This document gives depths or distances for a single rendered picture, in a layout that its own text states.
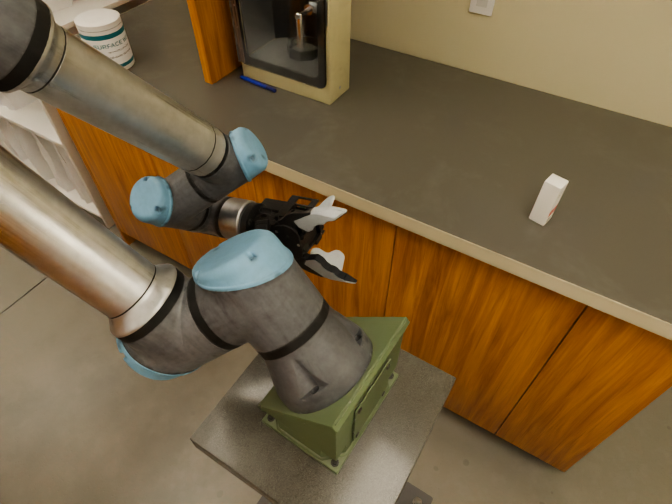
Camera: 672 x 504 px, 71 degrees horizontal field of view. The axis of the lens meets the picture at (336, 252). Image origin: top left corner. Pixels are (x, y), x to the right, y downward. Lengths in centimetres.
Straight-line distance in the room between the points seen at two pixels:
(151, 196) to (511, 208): 78
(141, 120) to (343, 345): 37
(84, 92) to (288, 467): 57
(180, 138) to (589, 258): 84
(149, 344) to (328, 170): 69
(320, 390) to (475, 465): 125
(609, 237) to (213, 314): 88
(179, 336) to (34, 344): 169
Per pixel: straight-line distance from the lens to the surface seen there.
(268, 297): 57
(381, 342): 67
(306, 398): 63
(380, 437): 80
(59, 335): 228
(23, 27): 53
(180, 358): 66
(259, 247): 57
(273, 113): 140
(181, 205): 77
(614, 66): 159
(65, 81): 56
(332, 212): 69
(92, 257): 60
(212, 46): 155
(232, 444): 81
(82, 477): 195
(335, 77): 141
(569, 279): 106
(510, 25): 160
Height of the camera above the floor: 169
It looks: 49 degrees down
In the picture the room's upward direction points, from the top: straight up
